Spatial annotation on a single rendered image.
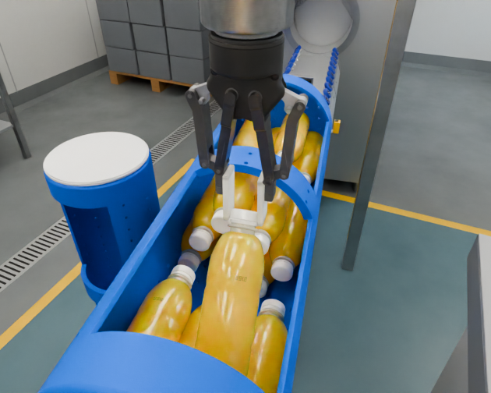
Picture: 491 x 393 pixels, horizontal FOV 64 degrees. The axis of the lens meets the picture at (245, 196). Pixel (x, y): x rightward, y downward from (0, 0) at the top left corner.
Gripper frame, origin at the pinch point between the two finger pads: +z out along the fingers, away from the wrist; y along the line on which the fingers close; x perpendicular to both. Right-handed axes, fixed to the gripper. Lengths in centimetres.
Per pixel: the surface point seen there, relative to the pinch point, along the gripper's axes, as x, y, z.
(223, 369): 19.2, -2.6, 7.3
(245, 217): 1.8, -0.4, 2.0
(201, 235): -8.2, 9.9, 16.2
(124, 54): -334, 214, 94
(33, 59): -290, 289, 93
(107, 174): -33, 45, 25
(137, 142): -51, 45, 25
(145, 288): -0.2, 17.7, 23.3
